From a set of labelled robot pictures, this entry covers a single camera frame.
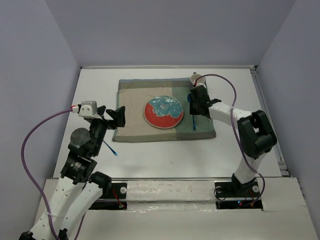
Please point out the patchwork cloth placemat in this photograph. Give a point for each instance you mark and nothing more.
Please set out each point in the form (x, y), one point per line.
(135, 93)

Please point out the blue metal fork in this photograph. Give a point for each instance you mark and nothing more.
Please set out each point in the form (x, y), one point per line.
(110, 148)

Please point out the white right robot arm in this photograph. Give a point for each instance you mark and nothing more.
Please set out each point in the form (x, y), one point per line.
(253, 131)

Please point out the blue metal spoon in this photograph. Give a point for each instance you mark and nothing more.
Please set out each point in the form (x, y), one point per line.
(194, 122)

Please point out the lavender cup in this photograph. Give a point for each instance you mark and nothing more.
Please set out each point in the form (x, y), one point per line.
(198, 78)

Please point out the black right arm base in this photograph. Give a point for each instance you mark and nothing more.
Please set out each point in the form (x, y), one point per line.
(232, 195)

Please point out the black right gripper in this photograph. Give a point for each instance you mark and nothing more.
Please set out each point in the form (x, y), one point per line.
(192, 111)

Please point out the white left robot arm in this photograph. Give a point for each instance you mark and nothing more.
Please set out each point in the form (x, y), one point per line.
(78, 186)

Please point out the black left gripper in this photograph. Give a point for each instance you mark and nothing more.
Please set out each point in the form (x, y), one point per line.
(118, 114)

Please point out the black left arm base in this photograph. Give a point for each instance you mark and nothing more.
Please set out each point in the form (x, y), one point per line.
(114, 199)

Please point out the red and teal plate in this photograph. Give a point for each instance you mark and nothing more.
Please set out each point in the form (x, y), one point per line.
(163, 112)

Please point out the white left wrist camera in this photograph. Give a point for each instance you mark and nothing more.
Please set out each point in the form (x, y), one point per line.
(86, 110)

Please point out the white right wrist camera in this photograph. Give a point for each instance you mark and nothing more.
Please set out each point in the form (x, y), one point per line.
(196, 84)

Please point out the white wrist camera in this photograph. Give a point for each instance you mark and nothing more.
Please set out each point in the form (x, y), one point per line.
(196, 84)
(86, 110)

